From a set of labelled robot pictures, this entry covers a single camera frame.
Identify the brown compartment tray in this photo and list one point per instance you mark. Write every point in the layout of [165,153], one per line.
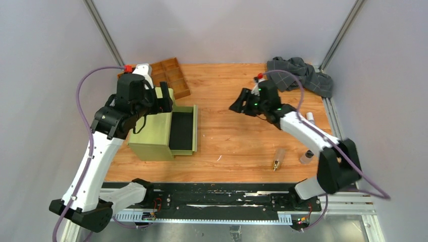
[169,71]

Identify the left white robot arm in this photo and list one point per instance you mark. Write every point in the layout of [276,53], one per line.
[83,203]

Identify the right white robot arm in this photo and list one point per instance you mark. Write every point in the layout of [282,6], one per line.
[338,161]

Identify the small black-cap bottle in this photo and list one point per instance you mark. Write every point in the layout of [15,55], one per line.
[307,157]

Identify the grey checked cloth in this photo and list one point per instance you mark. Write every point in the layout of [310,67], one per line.
[319,83]

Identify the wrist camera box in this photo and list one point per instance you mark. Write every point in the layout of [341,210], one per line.
[255,90]
[144,70]

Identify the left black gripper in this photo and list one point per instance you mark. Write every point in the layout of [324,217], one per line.
[162,105]

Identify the green drawer box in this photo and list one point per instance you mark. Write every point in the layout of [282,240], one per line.
[166,135]

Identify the white tube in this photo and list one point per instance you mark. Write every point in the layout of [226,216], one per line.
[310,117]

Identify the clear gold-cap bottle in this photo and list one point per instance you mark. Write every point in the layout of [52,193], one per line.
[278,158]

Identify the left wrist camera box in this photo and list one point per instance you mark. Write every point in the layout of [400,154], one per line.
[144,70]

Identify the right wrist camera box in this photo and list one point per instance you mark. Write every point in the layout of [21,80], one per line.
[255,90]

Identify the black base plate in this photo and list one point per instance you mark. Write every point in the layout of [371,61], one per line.
[270,203]

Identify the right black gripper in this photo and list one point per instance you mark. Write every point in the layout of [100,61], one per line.
[246,96]

